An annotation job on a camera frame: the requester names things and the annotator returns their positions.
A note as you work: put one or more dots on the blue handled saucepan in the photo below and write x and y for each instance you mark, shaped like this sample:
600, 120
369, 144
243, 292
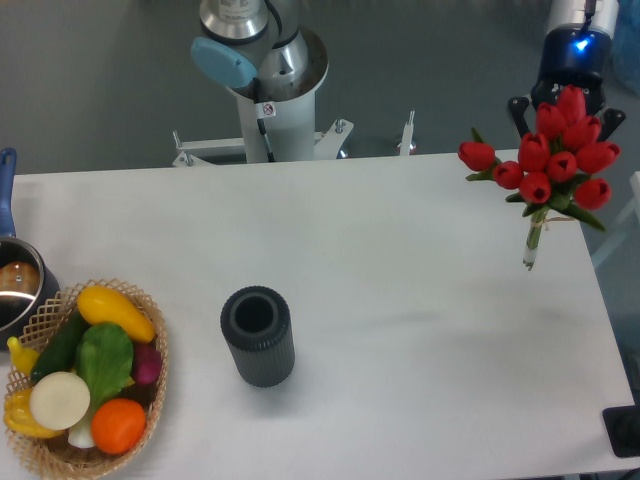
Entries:
26, 281

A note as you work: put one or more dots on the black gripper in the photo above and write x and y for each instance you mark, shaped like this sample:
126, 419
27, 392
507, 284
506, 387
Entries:
569, 57

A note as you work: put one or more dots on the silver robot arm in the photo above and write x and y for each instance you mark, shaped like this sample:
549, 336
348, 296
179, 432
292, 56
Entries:
241, 37

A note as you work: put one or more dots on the purple radish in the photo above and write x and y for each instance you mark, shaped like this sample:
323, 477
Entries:
147, 364

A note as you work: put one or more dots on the blue plastic bag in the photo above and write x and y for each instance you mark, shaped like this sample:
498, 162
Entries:
625, 50

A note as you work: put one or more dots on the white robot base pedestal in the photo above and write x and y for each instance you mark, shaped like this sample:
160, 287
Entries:
272, 131

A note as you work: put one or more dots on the orange fruit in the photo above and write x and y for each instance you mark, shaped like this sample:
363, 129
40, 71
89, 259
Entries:
118, 425

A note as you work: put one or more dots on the black device at edge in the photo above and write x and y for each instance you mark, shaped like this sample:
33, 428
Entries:
622, 426

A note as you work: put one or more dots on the dark grey ribbed vase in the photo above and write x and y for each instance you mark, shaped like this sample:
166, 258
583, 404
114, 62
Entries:
256, 324

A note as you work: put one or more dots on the white onion half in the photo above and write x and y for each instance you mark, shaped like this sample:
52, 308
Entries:
59, 401

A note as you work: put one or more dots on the yellow bell pepper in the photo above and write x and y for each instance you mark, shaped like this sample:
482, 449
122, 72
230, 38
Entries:
18, 417

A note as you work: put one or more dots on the woven wicker basket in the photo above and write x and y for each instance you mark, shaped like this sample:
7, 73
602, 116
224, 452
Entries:
54, 458

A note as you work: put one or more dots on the white frame at right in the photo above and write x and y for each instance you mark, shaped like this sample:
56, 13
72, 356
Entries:
621, 227

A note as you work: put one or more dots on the red tulip bouquet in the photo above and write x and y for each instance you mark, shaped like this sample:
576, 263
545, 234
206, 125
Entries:
556, 168

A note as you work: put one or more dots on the yellow squash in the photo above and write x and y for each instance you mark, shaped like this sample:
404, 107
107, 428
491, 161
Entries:
99, 304

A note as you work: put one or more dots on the green lettuce leaf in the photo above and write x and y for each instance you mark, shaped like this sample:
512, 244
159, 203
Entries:
104, 359

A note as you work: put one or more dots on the dark green cucumber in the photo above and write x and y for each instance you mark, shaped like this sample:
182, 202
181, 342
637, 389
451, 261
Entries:
60, 352

